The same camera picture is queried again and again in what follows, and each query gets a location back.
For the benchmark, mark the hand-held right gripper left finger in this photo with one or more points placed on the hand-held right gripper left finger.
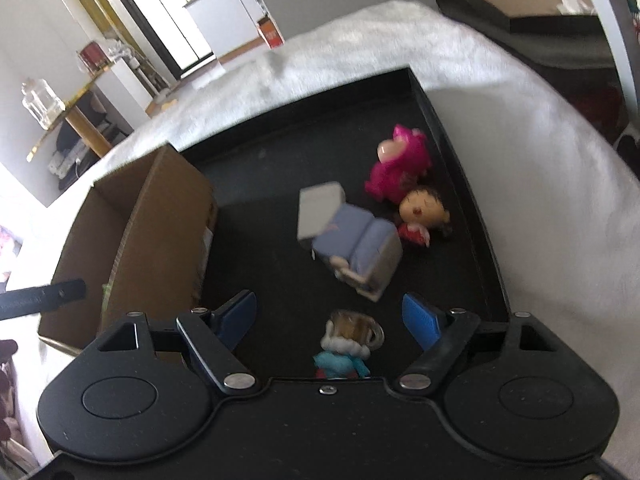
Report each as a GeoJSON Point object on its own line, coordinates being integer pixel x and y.
{"type": "Point", "coordinates": [242, 312]}

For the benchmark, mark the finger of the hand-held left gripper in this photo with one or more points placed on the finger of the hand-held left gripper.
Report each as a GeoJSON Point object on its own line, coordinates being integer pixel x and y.
{"type": "Point", "coordinates": [45, 296]}

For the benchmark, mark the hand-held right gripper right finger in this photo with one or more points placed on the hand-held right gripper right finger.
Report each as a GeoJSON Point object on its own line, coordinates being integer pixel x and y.
{"type": "Point", "coordinates": [417, 317]}

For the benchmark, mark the black tray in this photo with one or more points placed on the black tray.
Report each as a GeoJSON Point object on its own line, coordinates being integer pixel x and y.
{"type": "Point", "coordinates": [260, 260]}

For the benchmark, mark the grey-blue armchair figurine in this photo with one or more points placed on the grey-blue armchair figurine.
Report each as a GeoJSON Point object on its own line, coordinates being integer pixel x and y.
{"type": "Point", "coordinates": [370, 240]}

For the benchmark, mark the girl figurine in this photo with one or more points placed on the girl figurine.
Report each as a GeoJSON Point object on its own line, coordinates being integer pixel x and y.
{"type": "Point", "coordinates": [420, 207]}

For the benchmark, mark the brown cardboard box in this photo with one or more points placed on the brown cardboard box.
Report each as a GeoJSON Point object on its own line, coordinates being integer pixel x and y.
{"type": "Point", "coordinates": [165, 220]}

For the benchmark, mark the light grey toy block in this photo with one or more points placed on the light grey toy block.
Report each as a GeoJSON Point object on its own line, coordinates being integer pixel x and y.
{"type": "Point", "coordinates": [317, 210]}

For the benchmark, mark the pink bear toy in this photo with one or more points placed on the pink bear toy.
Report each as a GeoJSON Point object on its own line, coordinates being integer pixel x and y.
{"type": "Point", "coordinates": [395, 170]}

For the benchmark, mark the pile of clothes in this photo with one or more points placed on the pile of clothes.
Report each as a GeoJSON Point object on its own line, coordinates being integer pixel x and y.
{"type": "Point", "coordinates": [7, 360]}

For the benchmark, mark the stack of items under table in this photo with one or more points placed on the stack of items under table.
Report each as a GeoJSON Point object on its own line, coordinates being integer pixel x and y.
{"type": "Point", "coordinates": [75, 155]}

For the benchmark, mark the round gold table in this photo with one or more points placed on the round gold table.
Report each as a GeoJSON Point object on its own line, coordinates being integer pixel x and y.
{"type": "Point", "coordinates": [80, 120]}

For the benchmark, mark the clear glass jar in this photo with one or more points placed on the clear glass jar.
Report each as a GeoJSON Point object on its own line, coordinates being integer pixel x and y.
{"type": "Point", "coordinates": [42, 105]}

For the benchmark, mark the red tin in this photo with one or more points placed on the red tin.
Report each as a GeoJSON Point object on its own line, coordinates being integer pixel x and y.
{"type": "Point", "coordinates": [92, 55]}

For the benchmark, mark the white fluffy blanket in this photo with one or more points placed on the white fluffy blanket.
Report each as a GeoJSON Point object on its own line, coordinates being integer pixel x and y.
{"type": "Point", "coordinates": [350, 50]}

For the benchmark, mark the orange cardboard box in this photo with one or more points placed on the orange cardboard box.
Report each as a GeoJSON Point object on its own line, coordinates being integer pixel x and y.
{"type": "Point", "coordinates": [271, 34]}

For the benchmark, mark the white kitchen cabinet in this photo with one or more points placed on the white kitchen cabinet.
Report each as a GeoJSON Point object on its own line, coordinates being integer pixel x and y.
{"type": "Point", "coordinates": [225, 15]}

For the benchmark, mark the black framed glass door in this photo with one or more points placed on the black framed glass door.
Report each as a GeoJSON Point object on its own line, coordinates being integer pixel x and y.
{"type": "Point", "coordinates": [150, 15]}

